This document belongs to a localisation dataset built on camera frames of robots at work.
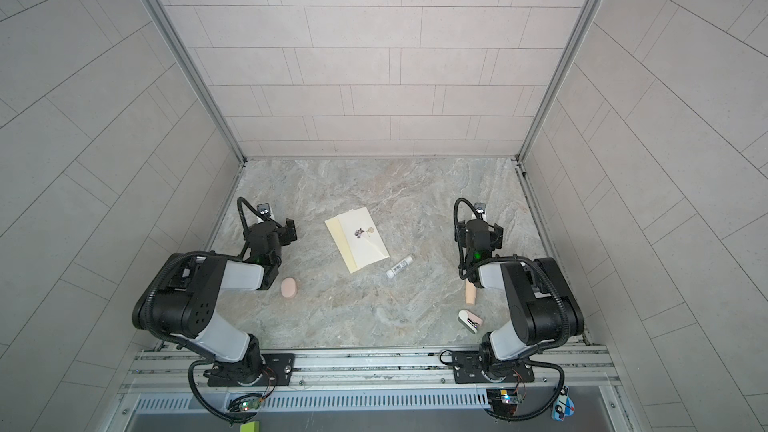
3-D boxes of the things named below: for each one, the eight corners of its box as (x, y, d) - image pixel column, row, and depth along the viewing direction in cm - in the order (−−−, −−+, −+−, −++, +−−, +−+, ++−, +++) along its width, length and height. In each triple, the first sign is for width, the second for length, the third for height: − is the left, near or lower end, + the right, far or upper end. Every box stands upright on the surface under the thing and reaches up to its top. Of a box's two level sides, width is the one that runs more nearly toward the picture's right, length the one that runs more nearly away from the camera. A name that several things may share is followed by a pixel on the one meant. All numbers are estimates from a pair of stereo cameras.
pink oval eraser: (281, 298, 84) (278, 295, 82) (285, 280, 87) (282, 277, 85) (295, 298, 84) (293, 295, 82) (299, 280, 87) (297, 277, 85)
